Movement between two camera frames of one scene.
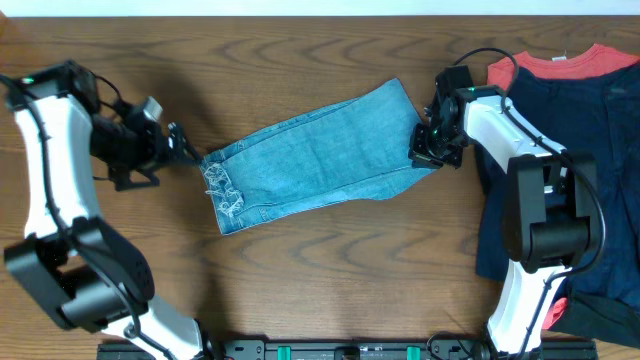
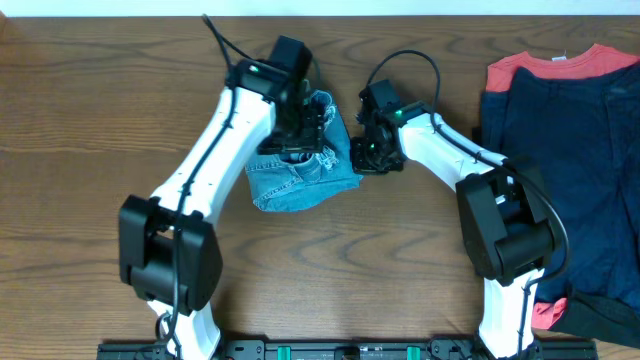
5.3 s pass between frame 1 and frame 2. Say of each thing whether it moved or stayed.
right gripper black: moved
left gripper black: moved
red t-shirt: stayed
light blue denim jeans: moved
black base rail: stayed
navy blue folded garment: stayed
